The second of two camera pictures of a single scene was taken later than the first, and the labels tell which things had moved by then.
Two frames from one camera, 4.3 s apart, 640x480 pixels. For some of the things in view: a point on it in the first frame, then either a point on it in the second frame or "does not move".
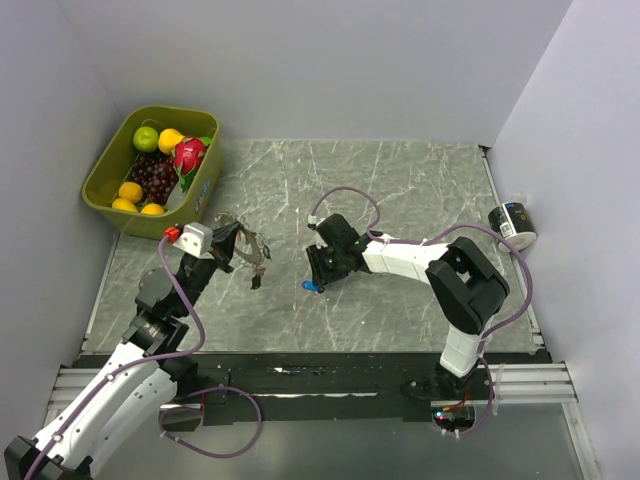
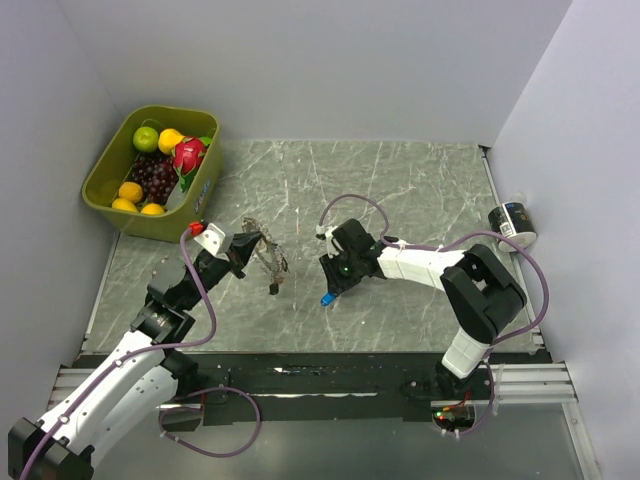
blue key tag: (310, 285) → (327, 299)
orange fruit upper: (131, 190) does not move
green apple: (145, 139) does not move
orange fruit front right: (153, 209) does not move
